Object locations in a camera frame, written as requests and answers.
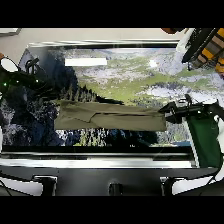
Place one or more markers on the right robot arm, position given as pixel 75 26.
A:
pixel 206 109

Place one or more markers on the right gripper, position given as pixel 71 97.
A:
pixel 174 112

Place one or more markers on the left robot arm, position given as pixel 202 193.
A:
pixel 20 81

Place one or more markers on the silver frame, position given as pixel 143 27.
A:
pixel 100 163

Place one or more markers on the white garment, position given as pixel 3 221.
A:
pixel 184 41

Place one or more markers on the yellow black striped garment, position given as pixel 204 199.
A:
pixel 213 50

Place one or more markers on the dark green garment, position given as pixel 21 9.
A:
pixel 203 140

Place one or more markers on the olive green shirt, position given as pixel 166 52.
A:
pixel 110 116

